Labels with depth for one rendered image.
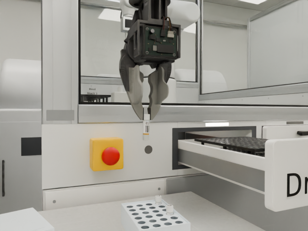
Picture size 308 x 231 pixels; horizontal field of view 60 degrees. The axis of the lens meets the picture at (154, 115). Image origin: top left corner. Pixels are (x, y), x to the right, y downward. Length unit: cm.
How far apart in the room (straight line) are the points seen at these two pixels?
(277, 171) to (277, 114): 51
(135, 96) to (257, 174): 25
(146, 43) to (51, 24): 31
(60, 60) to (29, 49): 329
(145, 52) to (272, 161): 26
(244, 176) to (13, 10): 381
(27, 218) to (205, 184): 46
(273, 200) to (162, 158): 34
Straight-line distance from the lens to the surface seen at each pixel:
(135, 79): 45
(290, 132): 97
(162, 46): 42
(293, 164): 48
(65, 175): 66
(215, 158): 59
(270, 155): 45
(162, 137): 71
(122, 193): 70
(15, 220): 57
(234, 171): 55
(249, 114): 87
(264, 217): 97
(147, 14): 43
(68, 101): 65
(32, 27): 401
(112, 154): 59
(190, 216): 58
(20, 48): 395
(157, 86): 47
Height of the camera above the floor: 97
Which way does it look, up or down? 1 degrees down
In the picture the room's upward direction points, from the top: straight up
